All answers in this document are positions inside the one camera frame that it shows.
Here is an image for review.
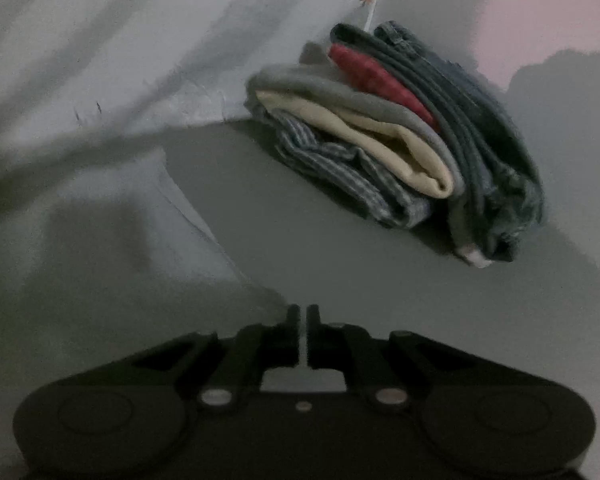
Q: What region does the light grey shirt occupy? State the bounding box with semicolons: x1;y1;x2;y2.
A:
0;127;285;412

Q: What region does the red folded garment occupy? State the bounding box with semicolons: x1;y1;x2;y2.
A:
328;44;440;131

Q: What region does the cream folded garment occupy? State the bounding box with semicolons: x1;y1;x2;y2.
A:
256;90;464;200

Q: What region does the grey folded garment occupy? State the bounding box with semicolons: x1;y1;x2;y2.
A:
248;64;466;200

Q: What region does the white carrot print backdrop sheet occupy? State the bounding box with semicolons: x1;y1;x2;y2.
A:
0;0;376;173

